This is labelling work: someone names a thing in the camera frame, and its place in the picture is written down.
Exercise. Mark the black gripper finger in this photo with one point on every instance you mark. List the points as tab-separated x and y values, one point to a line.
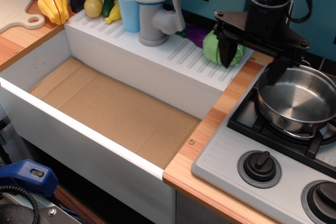
227	48
277	68

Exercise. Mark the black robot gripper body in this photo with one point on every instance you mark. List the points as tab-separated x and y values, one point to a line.
264	28

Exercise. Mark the stainless steel pot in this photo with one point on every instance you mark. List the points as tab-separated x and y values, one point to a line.
299	103

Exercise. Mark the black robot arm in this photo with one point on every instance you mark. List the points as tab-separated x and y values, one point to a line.
264	27

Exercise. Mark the white toy sink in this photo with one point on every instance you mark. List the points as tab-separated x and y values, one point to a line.
176	73

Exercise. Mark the green toy cabbage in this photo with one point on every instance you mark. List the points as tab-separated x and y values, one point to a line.
211	51

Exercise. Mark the purple toy eggplant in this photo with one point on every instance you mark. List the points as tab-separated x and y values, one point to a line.
195	34

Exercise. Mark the teal box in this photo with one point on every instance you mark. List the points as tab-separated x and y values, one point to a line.
319	29

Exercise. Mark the black burner grate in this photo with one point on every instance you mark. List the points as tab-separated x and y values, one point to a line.
248	121

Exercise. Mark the grey toy faucet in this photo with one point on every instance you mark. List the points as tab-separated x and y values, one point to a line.
156	23

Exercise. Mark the black left stove knob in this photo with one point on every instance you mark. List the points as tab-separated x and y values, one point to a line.
259	169

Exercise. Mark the black stove knob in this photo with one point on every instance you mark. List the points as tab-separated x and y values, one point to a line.
259	169
318	201

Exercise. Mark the blue plastic cup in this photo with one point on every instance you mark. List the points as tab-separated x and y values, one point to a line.
130	10

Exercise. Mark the brown cardboard sheet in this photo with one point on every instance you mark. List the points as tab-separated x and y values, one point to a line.
142	124

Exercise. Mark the grey toy stove top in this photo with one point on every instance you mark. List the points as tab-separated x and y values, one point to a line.
217	164

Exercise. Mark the black right stove knob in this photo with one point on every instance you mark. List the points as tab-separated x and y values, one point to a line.
318	201

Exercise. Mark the yellow toy potato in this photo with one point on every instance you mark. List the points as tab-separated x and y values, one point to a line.
93	8

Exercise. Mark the yellow toy bell pepper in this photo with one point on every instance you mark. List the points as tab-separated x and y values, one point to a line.
55	10

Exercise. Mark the white cutting board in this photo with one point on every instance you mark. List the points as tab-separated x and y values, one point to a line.
14	13

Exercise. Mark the blue clamp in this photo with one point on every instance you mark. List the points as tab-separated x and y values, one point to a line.
30	176

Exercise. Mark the grey metal bracket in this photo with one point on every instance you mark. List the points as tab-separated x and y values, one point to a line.
55	215

